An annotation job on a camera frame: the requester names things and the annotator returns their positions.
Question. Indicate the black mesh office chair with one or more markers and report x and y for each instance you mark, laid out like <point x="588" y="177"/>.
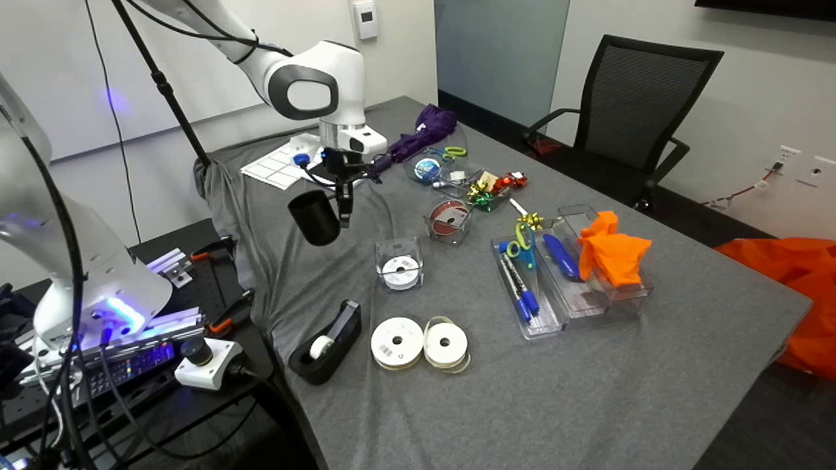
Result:
<point x="641" y="94"/>

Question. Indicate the black tape dispenser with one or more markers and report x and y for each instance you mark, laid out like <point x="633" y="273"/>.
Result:
<point x="336" y="344"/>

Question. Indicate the blue capped pens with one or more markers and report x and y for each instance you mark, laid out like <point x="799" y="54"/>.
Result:
<point x="523" y="297"/>

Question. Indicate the white wall thermostat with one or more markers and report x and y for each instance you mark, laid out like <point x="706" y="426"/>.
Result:
<point x="367" y="19"/>

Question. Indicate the black mug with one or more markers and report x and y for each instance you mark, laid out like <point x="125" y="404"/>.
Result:
<point x="314" y="224"/>

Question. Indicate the white label sheet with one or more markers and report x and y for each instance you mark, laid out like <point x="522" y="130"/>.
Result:
<point x="270" y="166"/>

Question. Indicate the gold gift bow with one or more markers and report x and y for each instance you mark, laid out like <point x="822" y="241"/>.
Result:
<point x="528" y="221"/>

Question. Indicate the clear case with white ribbon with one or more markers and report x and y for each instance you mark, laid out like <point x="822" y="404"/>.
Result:
<point x="401" y="273"/>

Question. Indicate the gray table cloth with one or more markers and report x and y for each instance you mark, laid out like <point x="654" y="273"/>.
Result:
<point x="523" y="393"/>

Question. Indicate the small cream ribbon spool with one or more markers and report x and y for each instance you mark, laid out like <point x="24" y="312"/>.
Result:
<point x="447" y="346"/>

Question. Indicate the white wall outlet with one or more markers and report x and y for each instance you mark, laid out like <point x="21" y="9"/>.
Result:
<point x="791" y="157"/>
<point x="822" y="170"/>

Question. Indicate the thick blue marker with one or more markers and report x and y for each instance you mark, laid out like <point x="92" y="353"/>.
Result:
<point x="560" y="254"/>

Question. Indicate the orange tissue paper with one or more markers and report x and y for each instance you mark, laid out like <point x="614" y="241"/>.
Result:
<point x="614" y="248"/>

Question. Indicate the black wall television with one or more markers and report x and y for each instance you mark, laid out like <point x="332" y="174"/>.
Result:
<point x="767" y="7"/>

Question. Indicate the robot control box with lights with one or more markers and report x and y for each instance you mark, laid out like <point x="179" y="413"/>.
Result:
<point x="132" y="362"/>

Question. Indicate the large white ribbon spool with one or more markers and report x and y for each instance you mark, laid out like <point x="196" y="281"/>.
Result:
<point x="399" y="344"/>

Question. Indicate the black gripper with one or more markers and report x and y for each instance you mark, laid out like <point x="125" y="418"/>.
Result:
<point x="341" y="166"/>

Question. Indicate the clear box with blue white ribbons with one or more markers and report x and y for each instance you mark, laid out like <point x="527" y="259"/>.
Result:
<point x="429" y="170"/>

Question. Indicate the clear case with red ribbon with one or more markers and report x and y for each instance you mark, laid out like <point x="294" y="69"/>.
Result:
<point x="447" y="221"/>

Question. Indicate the red gold green bows cluster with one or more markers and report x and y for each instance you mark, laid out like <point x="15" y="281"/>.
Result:
<point x="493" y="188"/>

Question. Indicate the orange plastic bag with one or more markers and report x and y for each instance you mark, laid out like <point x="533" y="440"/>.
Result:
<point x="800" y="288"/>

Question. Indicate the black tripod pole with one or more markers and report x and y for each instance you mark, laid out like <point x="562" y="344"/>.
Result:
<point x="160" y="83"/>

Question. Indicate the black equipment cart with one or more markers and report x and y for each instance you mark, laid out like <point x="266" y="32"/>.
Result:
<point x="217" y="409"/>

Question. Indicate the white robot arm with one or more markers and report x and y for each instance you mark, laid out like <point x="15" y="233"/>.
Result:
<point x="343" y="80"/>

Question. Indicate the clear plastic organizer tray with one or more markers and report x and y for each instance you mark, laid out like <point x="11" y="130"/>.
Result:
<point x="579" y="297"/>

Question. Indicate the small green blue scissors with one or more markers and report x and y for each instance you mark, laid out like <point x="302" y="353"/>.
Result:
<point x="454" y="152"/>

